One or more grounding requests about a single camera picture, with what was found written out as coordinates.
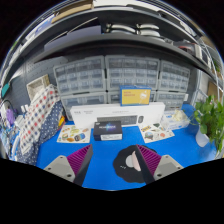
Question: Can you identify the small cartoon sticker sheet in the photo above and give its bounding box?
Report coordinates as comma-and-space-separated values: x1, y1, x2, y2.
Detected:
56, 124, 92, 144

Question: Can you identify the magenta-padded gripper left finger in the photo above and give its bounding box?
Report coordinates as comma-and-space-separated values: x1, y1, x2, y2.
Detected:
43, 143, 94, 188

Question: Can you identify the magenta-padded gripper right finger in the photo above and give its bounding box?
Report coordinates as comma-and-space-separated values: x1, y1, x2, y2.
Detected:
134, 143, 184, 185

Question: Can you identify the white polka dot cloth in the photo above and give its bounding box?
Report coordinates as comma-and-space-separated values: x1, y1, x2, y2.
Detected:
19, 83, 61, 156

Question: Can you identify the dark shelf unit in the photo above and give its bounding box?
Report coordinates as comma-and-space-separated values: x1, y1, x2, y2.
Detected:
6, 0, 223, 78

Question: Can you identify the yellow box with blue edge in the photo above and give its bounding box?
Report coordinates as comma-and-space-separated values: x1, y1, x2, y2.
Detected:
119, 85, 153, 107

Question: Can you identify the white blue tissue box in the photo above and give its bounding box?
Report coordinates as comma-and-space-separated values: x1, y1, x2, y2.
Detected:
161, 109, 191, 131

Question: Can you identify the small black cardboard box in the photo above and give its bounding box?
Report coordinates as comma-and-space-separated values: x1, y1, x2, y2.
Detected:
92, 120, 124, 142

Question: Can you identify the large blue desk mat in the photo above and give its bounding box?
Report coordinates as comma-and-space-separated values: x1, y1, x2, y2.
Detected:
34, 103, 218, 192

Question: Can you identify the large cartoon sticker sheet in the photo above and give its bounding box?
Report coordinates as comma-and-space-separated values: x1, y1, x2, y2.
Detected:
138, 122, 176, 144

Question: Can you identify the navy polka dot cloth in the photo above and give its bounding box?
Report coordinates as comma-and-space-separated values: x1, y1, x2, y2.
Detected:
15, 99, 66, 167

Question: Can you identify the white keyboard packaging box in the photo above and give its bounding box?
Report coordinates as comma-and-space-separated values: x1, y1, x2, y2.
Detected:
69, 101, 166, 129

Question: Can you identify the white woven basket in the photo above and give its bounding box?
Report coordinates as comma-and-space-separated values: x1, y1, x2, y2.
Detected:
25, 73, 52, 102

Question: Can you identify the black fuzzy creature mouse pad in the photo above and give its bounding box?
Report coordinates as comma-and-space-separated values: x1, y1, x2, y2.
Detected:
112, 145, 149, 184

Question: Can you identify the green plant in white pot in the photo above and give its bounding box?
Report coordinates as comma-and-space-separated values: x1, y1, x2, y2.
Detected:
190, 94, 224, 154

